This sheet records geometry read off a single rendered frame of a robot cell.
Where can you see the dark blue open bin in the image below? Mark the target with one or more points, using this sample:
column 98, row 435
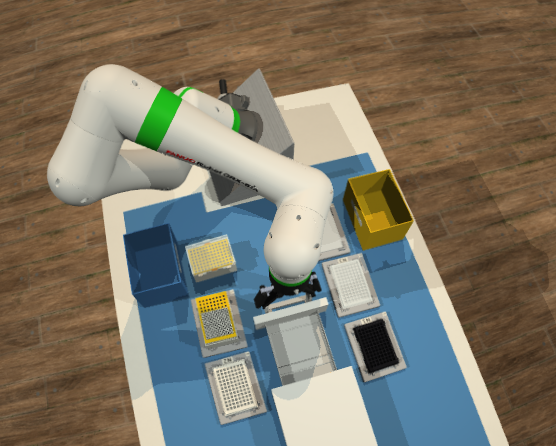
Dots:
column 151, row 261

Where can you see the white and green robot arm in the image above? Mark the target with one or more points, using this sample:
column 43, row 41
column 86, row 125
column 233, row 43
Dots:
column 115, row 103

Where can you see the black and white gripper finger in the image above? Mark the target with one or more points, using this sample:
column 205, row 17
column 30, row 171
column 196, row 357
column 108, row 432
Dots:
column 265, row 297
column 310, row 289

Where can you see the blue work mat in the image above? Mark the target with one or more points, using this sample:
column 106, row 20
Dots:
column 426, row 404

